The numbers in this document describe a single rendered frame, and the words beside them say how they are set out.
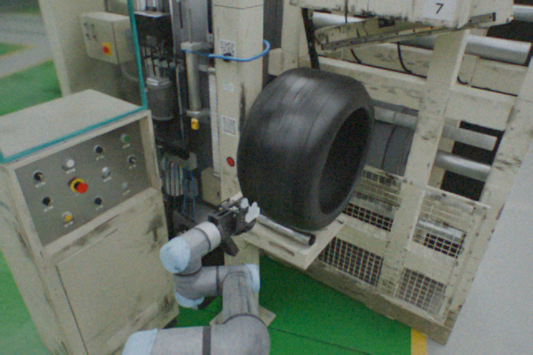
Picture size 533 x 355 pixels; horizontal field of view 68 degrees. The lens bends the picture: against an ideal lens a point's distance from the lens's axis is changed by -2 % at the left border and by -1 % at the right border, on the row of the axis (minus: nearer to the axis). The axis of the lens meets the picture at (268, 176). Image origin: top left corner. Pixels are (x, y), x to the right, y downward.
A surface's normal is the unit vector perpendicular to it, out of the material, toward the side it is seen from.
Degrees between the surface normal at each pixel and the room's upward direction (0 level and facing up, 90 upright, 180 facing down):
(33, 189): 90
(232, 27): 90
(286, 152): 64
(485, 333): 0
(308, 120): 44
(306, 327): 0
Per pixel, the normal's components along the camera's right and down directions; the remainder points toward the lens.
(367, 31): -0.58, 0.42
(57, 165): 0.82, 0.32
